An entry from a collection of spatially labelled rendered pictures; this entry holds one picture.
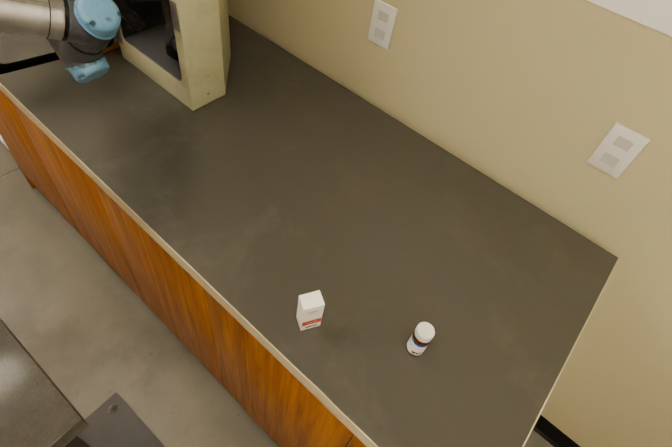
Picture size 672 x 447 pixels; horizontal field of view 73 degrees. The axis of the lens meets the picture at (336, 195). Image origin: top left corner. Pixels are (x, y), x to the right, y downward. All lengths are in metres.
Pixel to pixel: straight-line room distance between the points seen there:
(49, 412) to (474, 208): 0.93
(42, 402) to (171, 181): 0.49
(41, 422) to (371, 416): 0.52
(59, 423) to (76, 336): 1.16
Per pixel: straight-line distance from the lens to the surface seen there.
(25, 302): 2.18
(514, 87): 1.14
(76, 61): 1.07
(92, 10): 0.95
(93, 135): 1.26
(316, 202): 1.06
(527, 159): 1.21
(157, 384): 1.88
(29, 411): 0.92
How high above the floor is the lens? 1.75
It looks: 49 degrees down
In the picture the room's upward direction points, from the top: 11 degrees clockwise
